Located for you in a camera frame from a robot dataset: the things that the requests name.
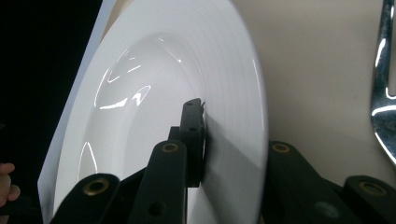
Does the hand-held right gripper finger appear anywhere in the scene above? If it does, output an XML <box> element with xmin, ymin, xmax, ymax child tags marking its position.
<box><xmin>169</xmin><ymin>97</ymin><xmax>207</xmax><ymax>189</ymax></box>

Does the white deep plate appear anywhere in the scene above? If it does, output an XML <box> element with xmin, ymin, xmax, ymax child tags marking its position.
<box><xmin>52</xmin><ymin>0</ymin><xmax>269</xmax><ymax>224</ymax></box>

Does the beige tray with rabbit print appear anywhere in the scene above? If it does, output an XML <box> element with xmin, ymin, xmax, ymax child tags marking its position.
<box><xmin>104</xmin><ymin>0</ymin><xmax>396</xmax><ymax>188</ymax></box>

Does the silver metal fork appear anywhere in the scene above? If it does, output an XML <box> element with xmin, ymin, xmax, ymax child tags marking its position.
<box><xmin>369</xmin><ymin>0</ymin><xmax>396</xmax><ymax>169</ymax></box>

